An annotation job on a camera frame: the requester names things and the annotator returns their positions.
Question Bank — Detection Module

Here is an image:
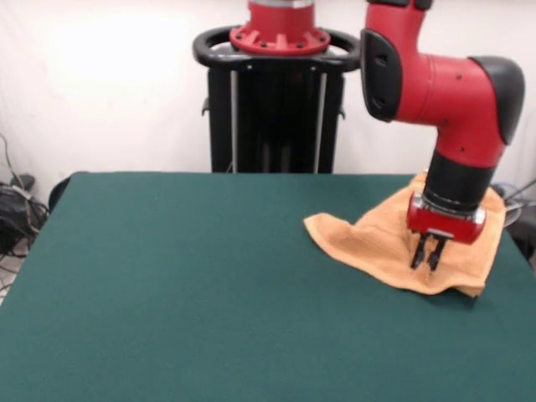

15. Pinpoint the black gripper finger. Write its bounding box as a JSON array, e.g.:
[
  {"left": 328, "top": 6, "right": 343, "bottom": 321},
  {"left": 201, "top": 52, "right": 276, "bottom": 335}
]
[
  {"left": 427, "top": 236, "right": 447, "bottom": 272},
  {"left": 410, "top": 233, "right": 429, "bottom": 270}
]

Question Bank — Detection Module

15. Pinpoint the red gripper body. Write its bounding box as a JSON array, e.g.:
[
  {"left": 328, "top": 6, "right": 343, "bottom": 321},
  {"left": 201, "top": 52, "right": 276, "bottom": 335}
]
[{"left": 406, "top": 192, "right": 488, "bottom": 245}]

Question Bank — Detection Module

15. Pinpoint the tan terry towel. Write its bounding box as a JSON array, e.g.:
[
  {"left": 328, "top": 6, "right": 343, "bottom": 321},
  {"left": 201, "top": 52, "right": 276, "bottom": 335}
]
[{"left": 303, "top": 172, "right": 506, "bottom": 298}]

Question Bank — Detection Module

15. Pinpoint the dark green table cloth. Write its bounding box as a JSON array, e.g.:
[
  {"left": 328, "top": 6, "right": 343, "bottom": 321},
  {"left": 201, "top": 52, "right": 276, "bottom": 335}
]
[{"left": 0, "top": 170, "right": 536, "bottom": 402}]

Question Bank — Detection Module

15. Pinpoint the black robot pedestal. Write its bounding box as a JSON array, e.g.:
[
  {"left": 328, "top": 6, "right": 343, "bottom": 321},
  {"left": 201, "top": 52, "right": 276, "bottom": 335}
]
[{"left": 192, "top": 25, "right": 363, "bottom": 173}]

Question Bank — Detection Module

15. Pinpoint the black cable tangle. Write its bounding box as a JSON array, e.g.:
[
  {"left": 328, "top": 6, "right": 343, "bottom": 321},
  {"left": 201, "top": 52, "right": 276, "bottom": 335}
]
[{"left": 0, "top": 133, "right": 50, "bottom": 294}]

